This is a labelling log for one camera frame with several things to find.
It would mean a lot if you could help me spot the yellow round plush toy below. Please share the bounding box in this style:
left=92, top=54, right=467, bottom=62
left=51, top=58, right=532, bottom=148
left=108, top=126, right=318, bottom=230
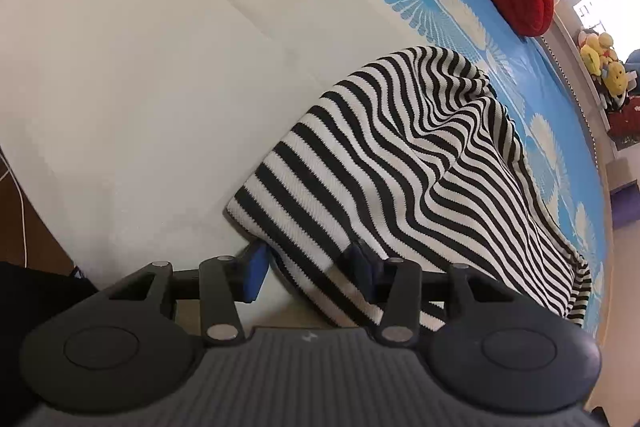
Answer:
left=600, top=59, right=630, bottom=98

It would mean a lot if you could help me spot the yellow duck plush toy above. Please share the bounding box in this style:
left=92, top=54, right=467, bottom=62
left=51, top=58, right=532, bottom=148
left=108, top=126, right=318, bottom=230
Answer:
left=577, top=29, right=615, bottom=75

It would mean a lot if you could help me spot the white cable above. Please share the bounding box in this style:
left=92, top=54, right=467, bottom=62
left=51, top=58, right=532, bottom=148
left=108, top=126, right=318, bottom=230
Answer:
left=0, top=146, right=32, bottom=269

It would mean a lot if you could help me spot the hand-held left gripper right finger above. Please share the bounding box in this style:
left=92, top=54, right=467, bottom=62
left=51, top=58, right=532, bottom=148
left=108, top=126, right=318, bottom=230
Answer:
left=337, top=238, right=490, bottom=344

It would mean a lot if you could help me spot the purple box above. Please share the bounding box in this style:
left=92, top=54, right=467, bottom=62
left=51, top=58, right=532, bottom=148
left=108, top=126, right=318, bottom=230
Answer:
left=612, top=184, right=640, bottom=229

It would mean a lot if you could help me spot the striped hoodie with white vest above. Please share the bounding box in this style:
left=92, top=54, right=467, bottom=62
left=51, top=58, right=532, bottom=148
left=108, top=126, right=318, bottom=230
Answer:
left=225, top=47, right=593, bottom=334

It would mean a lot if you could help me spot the dark red cushion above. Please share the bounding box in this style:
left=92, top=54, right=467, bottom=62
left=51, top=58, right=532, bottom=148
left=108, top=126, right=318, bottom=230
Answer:
left=606, top=94, right=640, bottom=152

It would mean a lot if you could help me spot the blue patterned bed sheet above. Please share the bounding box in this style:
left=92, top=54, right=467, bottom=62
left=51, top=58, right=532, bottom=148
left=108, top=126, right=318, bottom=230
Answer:
left=0, top=0, right=615, bottom=344

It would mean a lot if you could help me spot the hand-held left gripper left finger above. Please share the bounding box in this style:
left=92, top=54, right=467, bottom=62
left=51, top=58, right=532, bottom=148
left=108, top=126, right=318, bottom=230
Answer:
left=107, top=243, right=272, bottom=344

